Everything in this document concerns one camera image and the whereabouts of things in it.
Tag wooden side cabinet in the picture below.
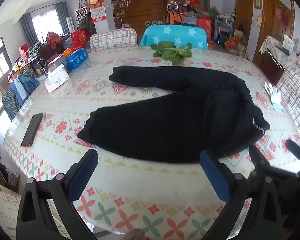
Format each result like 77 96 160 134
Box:
261 52 287 85

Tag metal shelf rack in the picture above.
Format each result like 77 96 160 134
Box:
214 14 237 44

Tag blue star towel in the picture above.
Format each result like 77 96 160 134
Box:
138 25 209 50

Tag green leafy vegetable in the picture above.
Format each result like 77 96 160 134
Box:
150 41 193 66

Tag white gloves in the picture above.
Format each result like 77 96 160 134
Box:
264 82 284 110

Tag large red gift box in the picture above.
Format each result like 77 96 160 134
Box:
70 29 89 45

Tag wooden low shelf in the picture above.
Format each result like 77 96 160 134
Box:
0 152 18 193

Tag maroon cloth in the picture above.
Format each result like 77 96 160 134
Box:
46 32 65 50

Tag red gift carton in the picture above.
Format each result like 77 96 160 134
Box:
196 17 213 39

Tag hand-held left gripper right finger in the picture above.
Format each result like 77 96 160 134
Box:
199 149 284 240

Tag dark smartphone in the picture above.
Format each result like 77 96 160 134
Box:
21 113 44 147

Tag small red yellow box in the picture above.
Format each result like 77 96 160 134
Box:
224 37 240 49

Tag orange bag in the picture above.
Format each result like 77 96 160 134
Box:
168 11 185 25

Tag red wall calendar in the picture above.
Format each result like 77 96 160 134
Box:
89 0 107 22

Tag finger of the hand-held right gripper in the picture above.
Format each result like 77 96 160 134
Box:
285 139 300 167
248 144 274 178

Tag white tissue box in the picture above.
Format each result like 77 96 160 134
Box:
44 64 70 93

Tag patterned tablecloth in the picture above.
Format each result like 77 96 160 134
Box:
3 46 300 240

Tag blue grey curtain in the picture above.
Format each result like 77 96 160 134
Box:
54 2 70 36
20 13 39 46

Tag black pants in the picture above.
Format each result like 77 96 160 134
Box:
77 65 271 164

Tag white lace cloth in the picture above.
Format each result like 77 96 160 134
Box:
259 35 300 72

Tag wooden staircase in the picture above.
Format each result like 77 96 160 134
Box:
113 0 193 30

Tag wooden door with red ornament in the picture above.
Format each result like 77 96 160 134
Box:
252 0 295 65

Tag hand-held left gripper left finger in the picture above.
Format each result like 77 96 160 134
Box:
16 149 99 240

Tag blue wet wipes pack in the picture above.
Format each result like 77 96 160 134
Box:
64 48 89 70

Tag bright window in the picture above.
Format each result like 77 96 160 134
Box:
31 7 63 43

